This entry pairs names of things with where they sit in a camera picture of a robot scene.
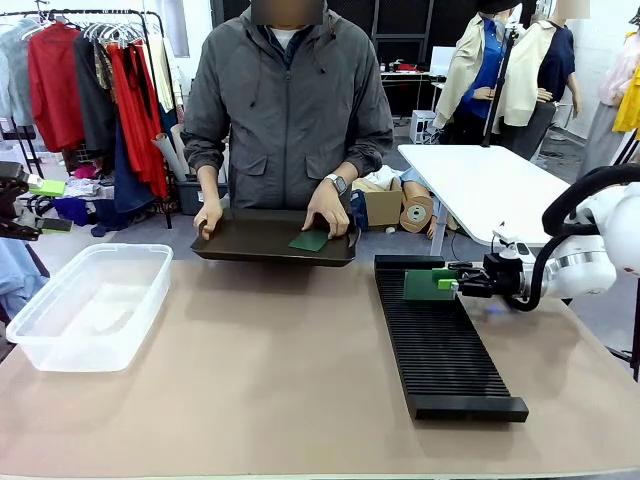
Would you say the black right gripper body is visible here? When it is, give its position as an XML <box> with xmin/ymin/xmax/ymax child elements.
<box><xmin>481</xmin><ymin>253</ymin><xmax>527</xmax><ymax>301</ymax></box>

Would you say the green PCB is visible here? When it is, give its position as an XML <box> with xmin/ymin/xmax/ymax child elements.
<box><xmin>402</xmin><ymin>269</ymin><xmax>457</xmax><ymax>303</ymax></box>
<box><xmin>288</xmin><ymin>228</ymin><xmax>330</xmax><ymax>253</ymax></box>

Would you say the black serving tray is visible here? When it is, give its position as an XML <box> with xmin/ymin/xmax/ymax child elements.
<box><xmin>190</xmin><ymin>207</ymin><xmax>362</xmax><ymax>268</ymax></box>

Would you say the person left forearm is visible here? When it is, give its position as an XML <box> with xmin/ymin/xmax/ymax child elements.
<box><xmin>324</xmin><ymin>130</ymin><xmax>394</xmax><ymax>187</ymax></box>

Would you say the person left hand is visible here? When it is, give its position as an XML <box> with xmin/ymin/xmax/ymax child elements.
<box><xmin>301</xmin><ymin>188</ymin><xmax>351</xmax><ymax>240</ymax></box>

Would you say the person right hand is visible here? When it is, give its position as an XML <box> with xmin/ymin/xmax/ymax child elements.
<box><xmin>193</xmin><ymin>198</ymin><xmax>224</xmax><ymax>239</ymax></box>

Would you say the light blue cloth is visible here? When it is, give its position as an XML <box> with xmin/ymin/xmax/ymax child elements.
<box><xmin>0</xmin><ymin>237</ymin><xmax>52</xmax><ymax>322</ymax></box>

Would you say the purple cloth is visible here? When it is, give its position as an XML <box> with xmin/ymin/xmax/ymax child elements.
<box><xmin>51</xmin><ymin>196</ymin><xmax>92</xmax><ymax>227</ymax></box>

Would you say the wooden mannequin torso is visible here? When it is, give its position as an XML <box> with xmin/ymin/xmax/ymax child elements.
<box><xmin>398</xmin><ymin>167</ymin><xmax>442</xmax><ymax>239</ymax></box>

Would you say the white table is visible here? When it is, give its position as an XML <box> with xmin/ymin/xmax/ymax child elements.
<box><xmin>397</xmin><ymin>143</ymin><xmax>572</xmax><ymax>256</ymax></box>

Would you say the black slotted PCB rack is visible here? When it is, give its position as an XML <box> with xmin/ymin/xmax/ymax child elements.
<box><xmin>373</xmin><ymin>254</ymin><xmax>530</xmax><ymax>424</ymax></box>

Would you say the open cardboard box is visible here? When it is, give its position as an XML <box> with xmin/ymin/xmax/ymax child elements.
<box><xmin>351</xmin><ymin>175</ymin><xmax>404</xmax><ymax>232</ymax></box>

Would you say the clear plastic storage box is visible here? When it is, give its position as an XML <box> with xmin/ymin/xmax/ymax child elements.
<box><xmin>5</xmin><ymin>243</ymin><xmax>175</xmax><ymax>373</ymax></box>

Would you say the red hanging jacket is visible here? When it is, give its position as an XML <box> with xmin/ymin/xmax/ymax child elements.
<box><xmin>27</xmin><ymin>22</ymin><xmax>87</xmax><ymax>154</ymax></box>

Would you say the light grey hanging hoodie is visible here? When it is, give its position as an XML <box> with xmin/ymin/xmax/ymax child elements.
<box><xmin>0</xmin><ymin>18</ymin><xmax>37</xmax><ymax>127</ymax></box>

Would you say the blue denim hanging garment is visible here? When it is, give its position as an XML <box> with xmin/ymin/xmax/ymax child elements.
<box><xmin>113</xmin><ymin>119</ymin><xmax>157</xmax><ymax>217</ymax></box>

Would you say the dark grey hanging garment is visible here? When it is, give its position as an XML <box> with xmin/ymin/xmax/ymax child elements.
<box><xmin>73</xmin><ymin>32</ymin><xmax>119</xmax><ymax>157</ymax></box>

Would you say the red hanging dress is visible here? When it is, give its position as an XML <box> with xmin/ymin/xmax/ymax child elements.
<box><xmin>105</xmin><ymin>42</ymin><xmax>169</xmax><ymax>200</ymax></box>

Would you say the silver wristwatch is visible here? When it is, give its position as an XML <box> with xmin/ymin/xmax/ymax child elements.
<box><xmin>323</xmin><ymin>172</ymin><xmax>349</xmax><ymax>197</ymax></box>

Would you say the bundle of paper rolls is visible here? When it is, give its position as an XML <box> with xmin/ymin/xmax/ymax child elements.
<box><xmin>151</xmin><ymin>123</ymin><xmax>192</xmax><ymax>183</ymax></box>

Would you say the grey storage bin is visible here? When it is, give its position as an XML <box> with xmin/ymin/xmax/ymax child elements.
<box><xmin>176</xmin><ymin>179</ymin><xmax>230</xmax><ymax>217</ymax></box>

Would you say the mannequin with pink top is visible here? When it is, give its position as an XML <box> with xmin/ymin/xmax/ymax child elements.
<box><xmin>574</xmin><ymin>29</ymin><xmax>640</xmax><ymax>181</ymax></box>

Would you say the black metal clothes rack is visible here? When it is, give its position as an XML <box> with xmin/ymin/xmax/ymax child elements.
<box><xmin>0</xmin><ymin>8</ymin><xmax>174</xmax><ymax>229</ymax></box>

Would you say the cream hanging garment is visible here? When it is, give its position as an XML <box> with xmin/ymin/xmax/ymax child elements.
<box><xmin>144</xmin><ymin>33</ymin><xmax>184</xmax><ymax>114</ymax></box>

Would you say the black tripod pole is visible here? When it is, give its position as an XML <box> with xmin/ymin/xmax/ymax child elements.
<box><xmin>481</xmin><ymin>23</ymin><xmax>520</xmax><ymax>149</ymax></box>

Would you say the mannequin beige coat blue shirt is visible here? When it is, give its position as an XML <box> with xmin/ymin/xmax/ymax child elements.
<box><xmin>432</xmin><ymin>0</ymin><xmax>512</xmax><ymax>147</ymax></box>

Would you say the mannequin cream and navy top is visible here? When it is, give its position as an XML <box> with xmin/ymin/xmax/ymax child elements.
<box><xmin>499</xmin><ymin>0</ymin><xmax>582</xmax><ymax>162</ymax></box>

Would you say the yellow garment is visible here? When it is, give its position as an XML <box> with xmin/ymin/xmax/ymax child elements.
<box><xmin>611</xmin><ymin>64</ymin><xmax>640</xmax><ymax>135</ymax></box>

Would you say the person grey jacket torso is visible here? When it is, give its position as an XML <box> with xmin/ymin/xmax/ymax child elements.
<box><xmin>180</xmin><ymin>3</ymin><xmax>394</xmax><ymax>211</ymax></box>

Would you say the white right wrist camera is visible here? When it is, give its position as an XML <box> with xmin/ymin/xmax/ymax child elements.
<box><xmin>491</xmin><ymin>228</ymin><xmax>532</xmax><ymax>259</ymax></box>

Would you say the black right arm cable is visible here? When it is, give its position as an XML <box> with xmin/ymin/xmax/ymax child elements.
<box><xmin>503</xmin><ymin>164</ymin><xmax>640</xmax><ymax>312</ymax></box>

